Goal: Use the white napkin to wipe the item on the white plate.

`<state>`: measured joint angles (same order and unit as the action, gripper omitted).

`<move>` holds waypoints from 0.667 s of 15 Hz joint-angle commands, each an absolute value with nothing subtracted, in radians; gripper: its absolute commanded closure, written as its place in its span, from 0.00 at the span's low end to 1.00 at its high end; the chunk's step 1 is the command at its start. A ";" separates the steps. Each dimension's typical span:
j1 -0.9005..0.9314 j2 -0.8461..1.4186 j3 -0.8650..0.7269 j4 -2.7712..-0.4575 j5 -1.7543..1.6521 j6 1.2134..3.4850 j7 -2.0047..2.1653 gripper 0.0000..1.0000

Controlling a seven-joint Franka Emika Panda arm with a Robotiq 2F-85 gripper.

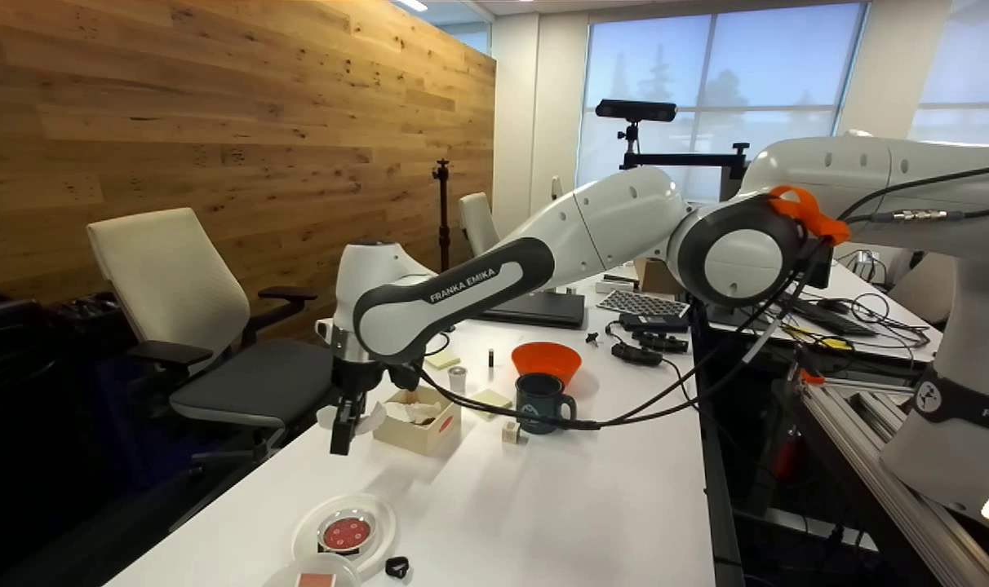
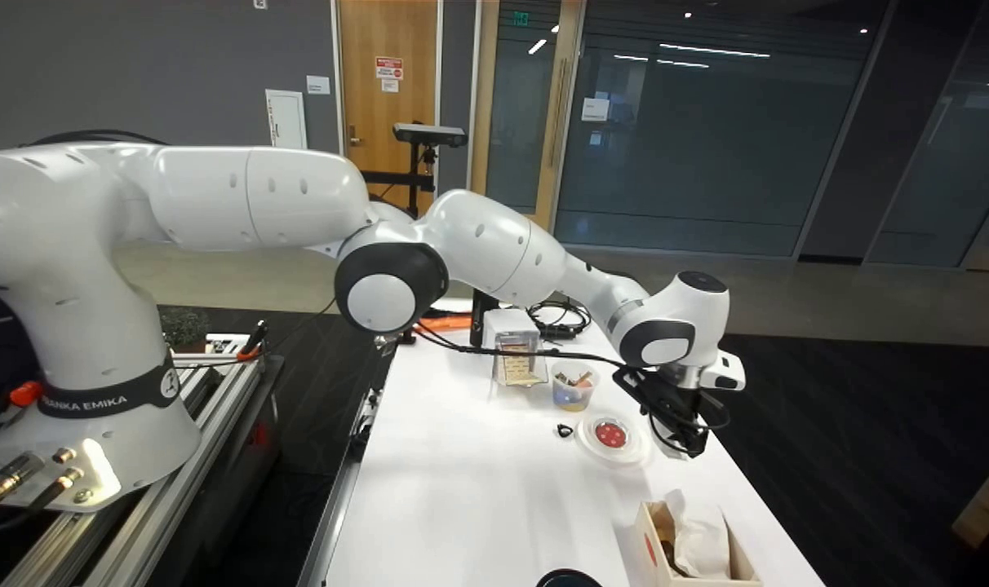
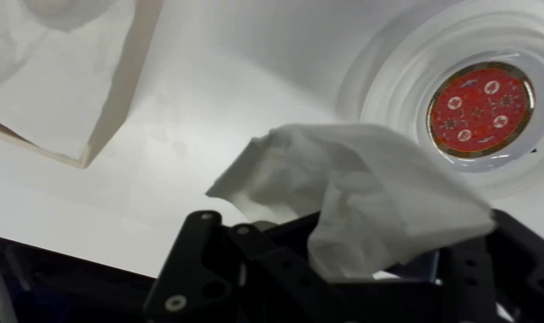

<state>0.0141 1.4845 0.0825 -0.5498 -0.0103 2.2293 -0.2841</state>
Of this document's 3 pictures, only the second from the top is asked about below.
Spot wooden door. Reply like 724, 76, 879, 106
335, 0, 444, 212

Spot orange stop button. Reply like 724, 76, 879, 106
7, 378, 49, 410

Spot clear glass jar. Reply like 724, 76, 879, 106
492, 331, 542, 396

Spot light wooden plank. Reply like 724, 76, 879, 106
948, 439, 989, 550

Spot orange cord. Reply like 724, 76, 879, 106
415, 314, 478, 338

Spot black stereo camera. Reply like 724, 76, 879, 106
393, 121, 471, 150

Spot coiled black cable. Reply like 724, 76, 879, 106
526, 299, 595, 344

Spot dark blue mug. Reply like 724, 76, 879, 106
535, 568, 603, 587

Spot red black hand tools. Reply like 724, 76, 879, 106
234, 315, 271, 361

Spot aluminium mounting rail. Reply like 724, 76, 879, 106
0, 351, 291, 587

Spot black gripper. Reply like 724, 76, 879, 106
654, 378, 730, 460

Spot open wooden box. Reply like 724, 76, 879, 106
619, 493, 765, 587

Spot small dark green plant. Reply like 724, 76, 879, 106
157, 307, 213, 351

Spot red round item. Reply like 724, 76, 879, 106
595, 416, 631, 452

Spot white tissue wad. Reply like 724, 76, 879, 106
654, 490, 734, 578

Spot black camera stand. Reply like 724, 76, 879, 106
358, 144, 427, 222

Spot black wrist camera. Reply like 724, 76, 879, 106
615, 366, 671, 410

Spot red white door sign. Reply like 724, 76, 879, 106
371, 56, 408, 99

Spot white wall paper sheet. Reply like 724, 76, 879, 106
262, 87, 315, 153

